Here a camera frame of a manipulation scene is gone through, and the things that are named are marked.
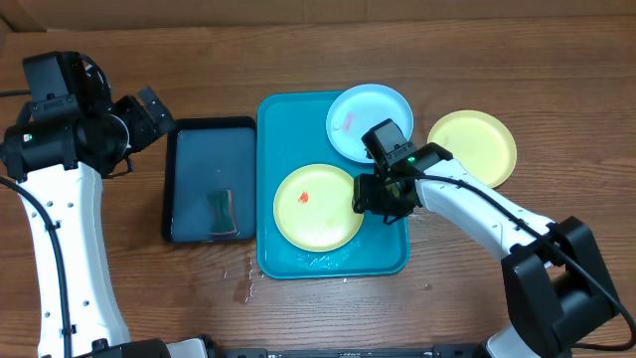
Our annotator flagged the green dish sponge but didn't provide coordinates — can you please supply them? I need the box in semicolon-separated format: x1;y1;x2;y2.
207;190;238;236

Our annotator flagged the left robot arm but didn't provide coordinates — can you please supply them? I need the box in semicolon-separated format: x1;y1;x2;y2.
1;88;214;357

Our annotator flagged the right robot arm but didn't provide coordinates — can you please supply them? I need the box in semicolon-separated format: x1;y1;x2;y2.
353;140;627;357

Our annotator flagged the teal plastic serving tray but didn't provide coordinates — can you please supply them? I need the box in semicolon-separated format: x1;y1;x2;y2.
256;91;410;279

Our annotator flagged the yellow-green plate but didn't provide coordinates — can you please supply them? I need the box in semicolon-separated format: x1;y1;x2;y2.
427;110;518;188
273;164;364;253

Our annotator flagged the light blue plate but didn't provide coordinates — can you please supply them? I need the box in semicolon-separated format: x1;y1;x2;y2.
326;84;414;164

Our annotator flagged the black water tray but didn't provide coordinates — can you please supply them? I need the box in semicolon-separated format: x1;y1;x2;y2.
161;116;256;244

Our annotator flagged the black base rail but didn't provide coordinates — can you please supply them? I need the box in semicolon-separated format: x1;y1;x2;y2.
209;344;492;358

